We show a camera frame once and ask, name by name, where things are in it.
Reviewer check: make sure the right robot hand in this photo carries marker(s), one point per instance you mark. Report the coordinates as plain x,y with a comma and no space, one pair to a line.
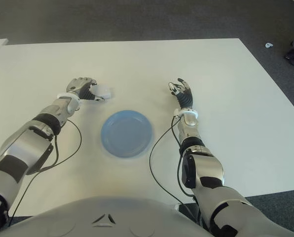
185,97

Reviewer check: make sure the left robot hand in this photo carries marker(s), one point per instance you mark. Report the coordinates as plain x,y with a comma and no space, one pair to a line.
79,85

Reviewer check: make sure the white charger block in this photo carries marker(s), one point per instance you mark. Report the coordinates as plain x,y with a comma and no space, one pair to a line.
104,91

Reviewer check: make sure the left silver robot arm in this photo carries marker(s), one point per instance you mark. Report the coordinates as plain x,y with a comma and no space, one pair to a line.
31,140

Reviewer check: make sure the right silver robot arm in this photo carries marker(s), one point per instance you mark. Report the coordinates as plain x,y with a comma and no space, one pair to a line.
206,170

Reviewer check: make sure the blue plastic plate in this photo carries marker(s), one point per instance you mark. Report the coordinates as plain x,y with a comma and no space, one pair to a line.
127,133

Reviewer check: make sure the small white floor scrap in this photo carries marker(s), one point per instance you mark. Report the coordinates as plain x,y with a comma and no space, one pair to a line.
268,45

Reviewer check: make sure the silver robot torso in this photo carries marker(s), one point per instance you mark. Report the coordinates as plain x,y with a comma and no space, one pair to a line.
105,217

